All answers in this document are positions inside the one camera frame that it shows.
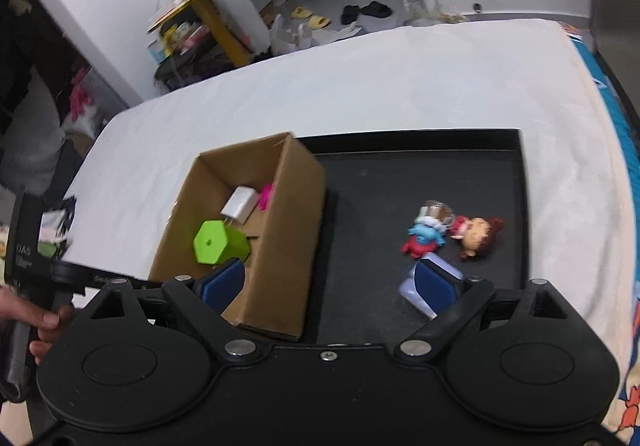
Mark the blue cartoon blanket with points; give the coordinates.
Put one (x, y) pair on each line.
(597, 76)

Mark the green hexagonal box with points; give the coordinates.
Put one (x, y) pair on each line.
(215, 241)

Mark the pink cloth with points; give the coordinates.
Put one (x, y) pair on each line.
(80, 104)

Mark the black tray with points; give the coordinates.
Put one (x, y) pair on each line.
(380, 206)

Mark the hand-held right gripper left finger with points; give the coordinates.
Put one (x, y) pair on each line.
(222, 283)

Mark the black white printed bag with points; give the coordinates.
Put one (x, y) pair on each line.
(57, 226)

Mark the clear plastic bags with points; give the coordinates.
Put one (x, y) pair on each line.
(435, 12)

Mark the brown cardboard box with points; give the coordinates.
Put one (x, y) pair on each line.
(290, 236)

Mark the brown-haired doll figurine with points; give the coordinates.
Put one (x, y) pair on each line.
(477, 238)

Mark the white plastic bag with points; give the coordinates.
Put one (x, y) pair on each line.
(287, 36)

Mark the person's left hand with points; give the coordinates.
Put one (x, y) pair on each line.
(45, 321)

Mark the blue tissue box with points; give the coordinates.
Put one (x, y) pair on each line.
(157, 51)

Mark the pink monster toy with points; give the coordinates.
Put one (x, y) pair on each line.
(265, 198)

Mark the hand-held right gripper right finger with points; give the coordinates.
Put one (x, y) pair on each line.
(437, 286)

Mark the black slipper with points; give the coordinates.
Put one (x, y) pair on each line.
(351, 14)
(377, 9)

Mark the yellow table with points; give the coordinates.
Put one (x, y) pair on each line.
(220, 21)

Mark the dark cloth pile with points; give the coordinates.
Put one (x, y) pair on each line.
(195, 71)

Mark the white charger plug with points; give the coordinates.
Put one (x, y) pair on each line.
(240, 203)

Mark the purple cube charger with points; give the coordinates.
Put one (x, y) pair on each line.
(406, 287)

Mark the yellow slipper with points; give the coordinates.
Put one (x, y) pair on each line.
(320, 22)
(301, 13)

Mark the blue and red figurine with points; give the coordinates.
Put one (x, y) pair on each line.
(425, 236)

